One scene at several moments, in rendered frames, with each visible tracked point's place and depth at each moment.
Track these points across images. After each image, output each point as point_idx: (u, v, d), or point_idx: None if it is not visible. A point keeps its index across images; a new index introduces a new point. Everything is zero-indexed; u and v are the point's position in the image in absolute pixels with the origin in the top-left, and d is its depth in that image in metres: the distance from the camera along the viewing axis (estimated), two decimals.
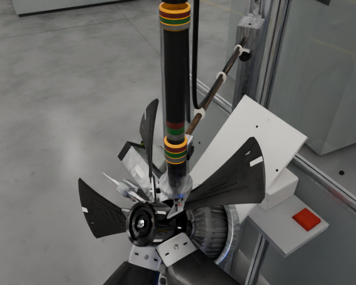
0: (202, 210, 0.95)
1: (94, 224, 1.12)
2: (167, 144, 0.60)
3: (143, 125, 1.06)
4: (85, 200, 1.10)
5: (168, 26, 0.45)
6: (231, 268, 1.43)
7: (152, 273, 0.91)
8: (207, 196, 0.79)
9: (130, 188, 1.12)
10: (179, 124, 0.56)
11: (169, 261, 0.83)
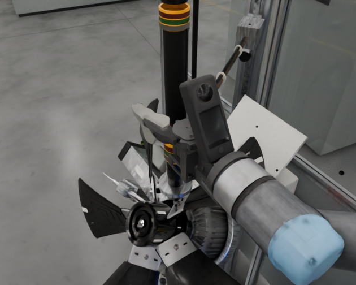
0: (202, 210, 0.95)
1: (94, 224, 1.12)
2: (166, 144, 0.60)
3: None
4: (85, 200, 1.10)
5: (168, 27, 0.45)
6: (231, 268, 1.43)
7: (152, 273, 0.91)
8: (207, 196, 0.79)
9: (130, 188, 1.12)
10: None
11: (169, 261, 0.83)
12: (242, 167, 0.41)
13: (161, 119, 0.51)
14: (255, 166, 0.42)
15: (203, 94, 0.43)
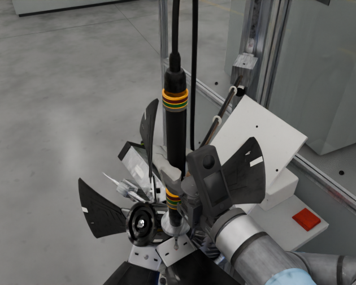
0: None
1: (94, 224, 1.12)
2: (168, 193, 0.69)
3: (143, 125, 1.06)
4: (85, 200, 1.10)
5: (169, 109, 0.54)
6: (231, 268, 1.43)
7: (152, 273, 0.91)
8: None
9: (130, 188, 1.12)
10: None
11: (169, 261, 0.83)
12: (239, 224, 0.51)
13: (174, 172, 0.61)
14: (250, 223, 0.51)
15: (207, 163, 0.52)
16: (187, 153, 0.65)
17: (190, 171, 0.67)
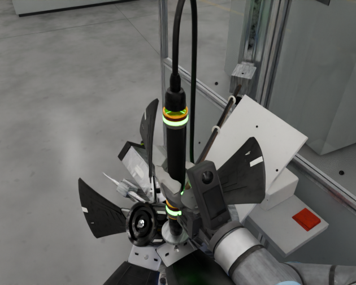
0: None
1: (94, 224, 1.12)
2: (168, 204, 0.71)
3: (143, 125, 1.06)
4: (85, 200, 1.10)
5: (170, 126, 0.56)
6: None
7: (152, 273, 0.91)
8: None
9: (130, 188, 1.12)
10: None
11: (169, 261, 0.83)
12: (236, 237, 0.53)
13: (174, 185, 0.63)
14: (246, 236, 0.54)
15: (205, 179, 0.54)
16: (187, 165, 0.67)
17: (190, 182, 0.70)
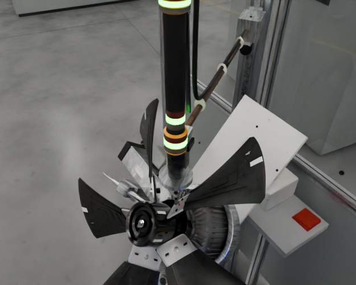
0: (202, 210, 0.95)
1: (94, 224, 1.12)
2: (166, 134, 0.58)
3: (143, 125, 1.06)
4: (85, 200, 1.10)
5: (168, 9, 0.43)
6: (231, 268, 1.43)
7: (152, 273, 0.91)
8: (207, 196, 0.79)
9: (130, 188, 1.12)
10: (179, 113, 0.55)
11: (169, 261, 0.83)
12: None
13: None
14: None
15: None
16: None
17: None
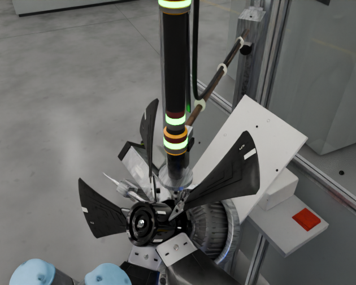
0: (202, 210, 0.95)
1: (142, 129, 1.07)
2: (166, 134, 0.58)
3: (242, 148, 0.80)
4: (148, 115, 0.99)
5: (168, 9, 0.43)
6: (231, 268, 1.43)
7: None
8: None
9: (130, 188, 1.12)
10: (179, 113, 0.55)
11: (133, 259, 0.91)
12: None
13: None
14: None
15: None
16: None
17: None
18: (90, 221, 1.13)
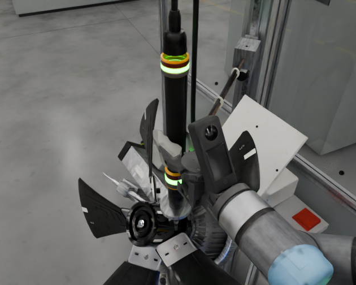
0: (202, 210, 0.95)
1: (142, 129, 1.07)
2: (168, 172, 0.64)
3: (242, 148, 0.80)
4: (148, 115, 0.99)
5: (169, 74, 0.50)
6: (231, 268, 1.43)
7: None
8: None
9: (130, 188, 1.12)
10: None
11: (133, 259, 0.91)
12: (244, 199, 0.47)
13: (174, 148, 0.57)
14: (255, 198, 0.47)
15: (209, 134, 0.48)
16: (188, 129, 0.61)
17: (191, 149, 0.63)
18: (90, 221, 1.13)
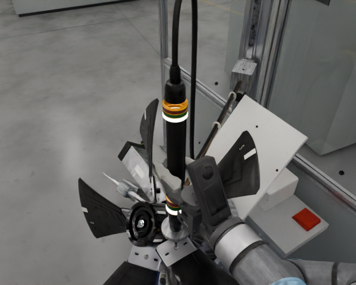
0: None
1: (142, 129, 1.07)
2: (168, 200, 0.70)
3: (242, 148, 0.80)
4: (148, 115, 0.99)
5: (169, 119, 0.55)
6: None
7: None
8: None
9: (130, 188, 1.12)
10: None
11: (133, 259, 0.91)
12: (237, 233, 0.52)
13: (174, 181, 0.62)
14: (247, 232, 0.53)
15: (206, 174, 0.54)
16: (187, 162, 0.66)
17: (190, 178, 0.69)
18: (90, 221, 1.13)
